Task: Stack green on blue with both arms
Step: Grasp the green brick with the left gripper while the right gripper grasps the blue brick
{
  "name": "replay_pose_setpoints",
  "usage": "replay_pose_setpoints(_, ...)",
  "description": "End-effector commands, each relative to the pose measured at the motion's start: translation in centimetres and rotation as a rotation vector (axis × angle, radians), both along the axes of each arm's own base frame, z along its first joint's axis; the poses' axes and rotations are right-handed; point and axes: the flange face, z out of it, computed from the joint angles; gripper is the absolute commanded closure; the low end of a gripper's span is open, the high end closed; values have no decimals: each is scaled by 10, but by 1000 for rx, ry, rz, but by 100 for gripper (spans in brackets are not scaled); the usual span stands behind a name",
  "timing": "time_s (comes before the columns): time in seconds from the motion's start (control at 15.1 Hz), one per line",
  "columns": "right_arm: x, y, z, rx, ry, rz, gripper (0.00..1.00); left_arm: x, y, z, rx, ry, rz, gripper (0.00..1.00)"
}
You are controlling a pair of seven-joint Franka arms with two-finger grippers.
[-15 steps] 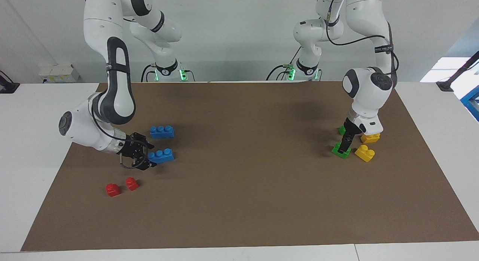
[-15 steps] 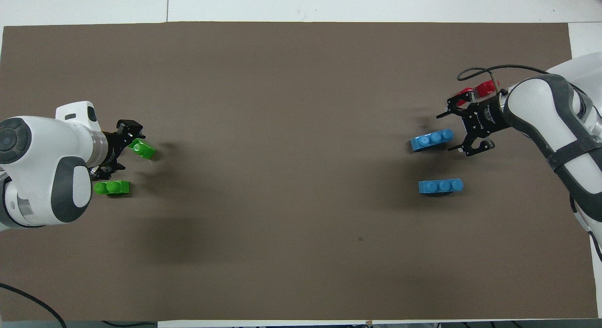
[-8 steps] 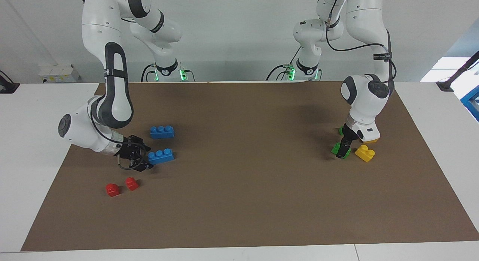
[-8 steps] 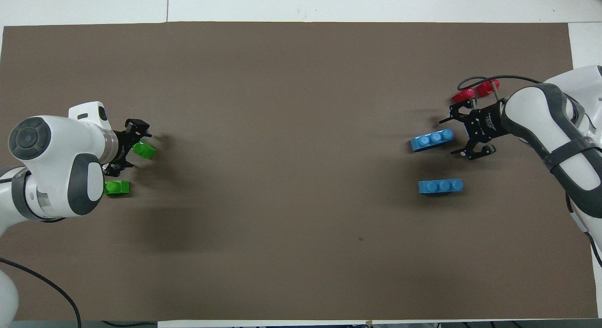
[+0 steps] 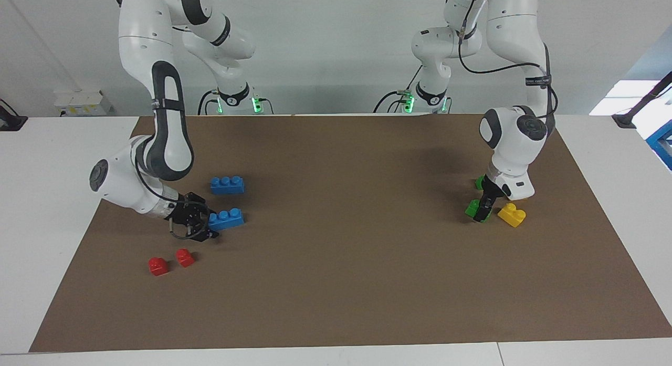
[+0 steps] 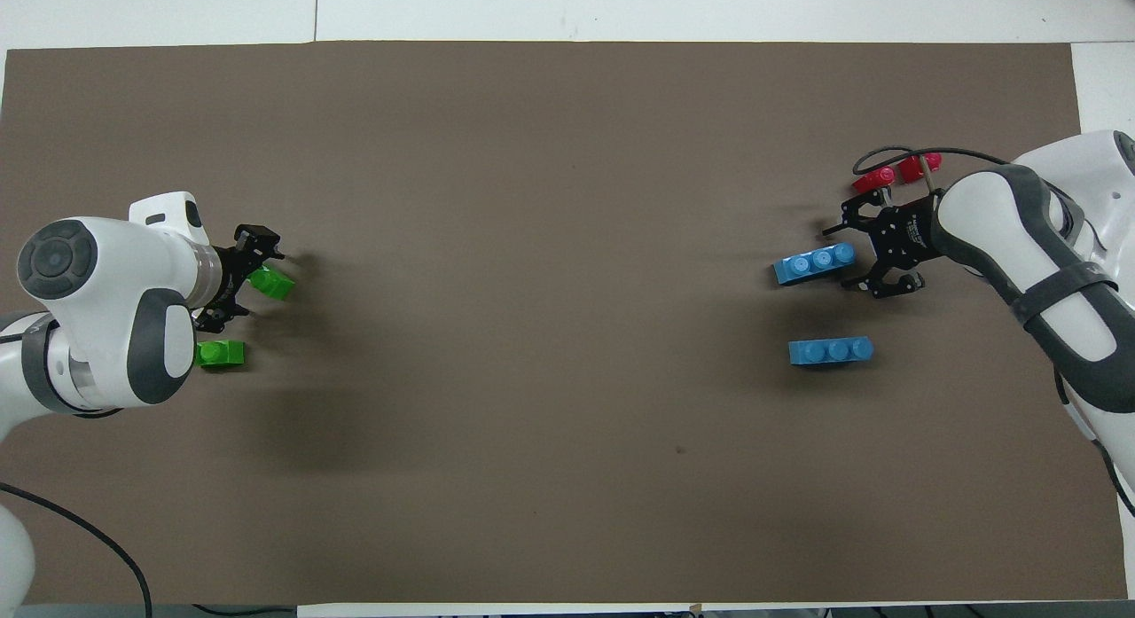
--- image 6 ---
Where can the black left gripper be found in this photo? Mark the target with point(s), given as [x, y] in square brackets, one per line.
[232, 281]

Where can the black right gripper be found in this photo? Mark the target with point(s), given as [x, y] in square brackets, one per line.
[904, 232]

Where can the green two-stud toy brick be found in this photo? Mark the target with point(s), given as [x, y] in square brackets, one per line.
[273, 285]
[222, 355]

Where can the blue three-stud toy brick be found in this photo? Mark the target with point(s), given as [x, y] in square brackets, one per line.
[831, 352]
[802, 268]

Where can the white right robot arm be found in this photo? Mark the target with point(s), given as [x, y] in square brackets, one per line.
[1064, 316]

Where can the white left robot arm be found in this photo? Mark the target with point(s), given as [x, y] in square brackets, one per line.
[106, 334]

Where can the red one-stud toy brick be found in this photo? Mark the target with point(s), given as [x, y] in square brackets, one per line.
[873, 178]
[918, 168]

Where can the brown table mat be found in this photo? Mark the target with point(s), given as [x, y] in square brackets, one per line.
[532, 423]

